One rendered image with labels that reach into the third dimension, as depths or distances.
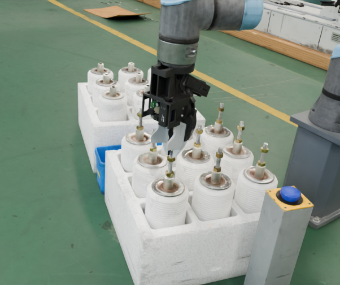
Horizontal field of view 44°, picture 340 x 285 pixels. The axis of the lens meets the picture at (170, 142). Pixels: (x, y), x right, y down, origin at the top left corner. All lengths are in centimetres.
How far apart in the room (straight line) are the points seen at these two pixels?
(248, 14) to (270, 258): 49
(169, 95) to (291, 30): 242
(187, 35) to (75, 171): 82
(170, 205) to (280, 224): 23
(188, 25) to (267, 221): 42
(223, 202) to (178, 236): 13
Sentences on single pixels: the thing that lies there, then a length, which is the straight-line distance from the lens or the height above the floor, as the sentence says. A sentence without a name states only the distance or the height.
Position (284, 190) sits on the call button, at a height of 33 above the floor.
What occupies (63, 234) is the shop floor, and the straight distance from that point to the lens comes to 121.
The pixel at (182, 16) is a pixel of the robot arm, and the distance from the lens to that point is 75.
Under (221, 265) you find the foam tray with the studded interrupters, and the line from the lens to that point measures 107.
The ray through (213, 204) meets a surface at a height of 22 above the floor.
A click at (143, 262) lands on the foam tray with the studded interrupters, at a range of 97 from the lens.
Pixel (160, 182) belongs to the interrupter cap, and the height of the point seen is 25.
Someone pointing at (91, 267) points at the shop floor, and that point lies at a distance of 112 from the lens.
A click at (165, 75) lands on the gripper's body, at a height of 54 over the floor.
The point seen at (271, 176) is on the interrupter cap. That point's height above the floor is 25.
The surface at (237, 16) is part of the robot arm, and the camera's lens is 80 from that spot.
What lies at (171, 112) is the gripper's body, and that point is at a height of 46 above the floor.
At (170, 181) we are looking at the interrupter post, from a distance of 93.
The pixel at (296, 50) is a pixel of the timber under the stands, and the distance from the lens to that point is 305.
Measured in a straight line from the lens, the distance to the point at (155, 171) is 101.
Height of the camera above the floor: 79
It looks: 28 degrees down
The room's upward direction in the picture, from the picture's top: 6 degrees clockwise
